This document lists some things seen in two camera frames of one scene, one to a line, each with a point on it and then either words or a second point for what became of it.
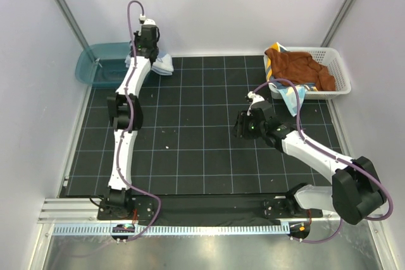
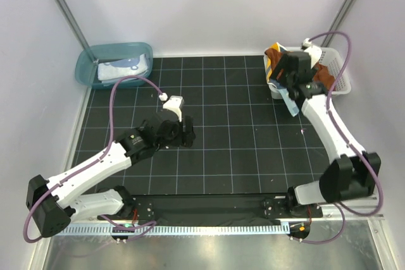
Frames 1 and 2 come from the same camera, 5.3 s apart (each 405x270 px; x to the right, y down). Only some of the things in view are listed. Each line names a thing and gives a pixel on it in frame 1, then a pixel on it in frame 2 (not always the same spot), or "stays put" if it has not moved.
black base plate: x=204 y=209 stays put
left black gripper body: x=137 y=38 → x=177 y=138
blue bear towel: x=164 y=66 → x=117 y=68
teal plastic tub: x=109 y=72 stays put
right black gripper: x=240 y=129 → x=283 y=66
